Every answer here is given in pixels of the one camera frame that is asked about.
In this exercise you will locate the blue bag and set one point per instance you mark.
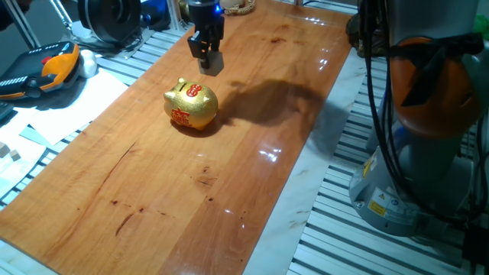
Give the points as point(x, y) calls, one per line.
point(156, 13)

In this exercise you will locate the small wooden block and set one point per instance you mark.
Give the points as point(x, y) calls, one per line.
point(4, 149)

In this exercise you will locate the white marble slab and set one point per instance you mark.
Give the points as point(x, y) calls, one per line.
point(305, 172)

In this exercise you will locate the pale wooden cube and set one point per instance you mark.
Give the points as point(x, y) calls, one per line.
point(216, 65)

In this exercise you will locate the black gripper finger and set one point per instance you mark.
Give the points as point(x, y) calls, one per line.
point(217, 41)
point(198, 45)

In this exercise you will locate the white rounded object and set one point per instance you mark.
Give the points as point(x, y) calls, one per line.
point(88, 63)

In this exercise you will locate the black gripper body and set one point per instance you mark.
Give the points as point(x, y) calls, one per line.
point(204, 17)

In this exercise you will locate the black and orange teach pendant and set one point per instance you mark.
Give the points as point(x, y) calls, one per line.
point(38, 72)

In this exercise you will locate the glossy wooden board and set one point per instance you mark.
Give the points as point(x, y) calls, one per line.
point(153, 183)

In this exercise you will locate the grey metal bar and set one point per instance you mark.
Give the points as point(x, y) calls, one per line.
point(21, 23)

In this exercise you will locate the black keyboard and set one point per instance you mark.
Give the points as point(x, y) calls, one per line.
point(5, 110)

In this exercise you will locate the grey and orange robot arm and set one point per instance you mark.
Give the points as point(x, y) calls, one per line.
point(431, 95)

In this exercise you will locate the tiny wooden block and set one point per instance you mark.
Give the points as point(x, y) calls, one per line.
point(15, 155)

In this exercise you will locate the golden piggy bank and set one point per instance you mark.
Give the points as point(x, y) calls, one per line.
point(191, 107)

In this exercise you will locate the aluminium frame bar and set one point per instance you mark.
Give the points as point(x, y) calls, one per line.
point(175, 15)

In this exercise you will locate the green cloth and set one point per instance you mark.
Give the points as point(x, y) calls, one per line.
point(482, 26)

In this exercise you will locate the white paper sheet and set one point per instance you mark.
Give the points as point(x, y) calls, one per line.
point(76, 107)
point(19, 175)

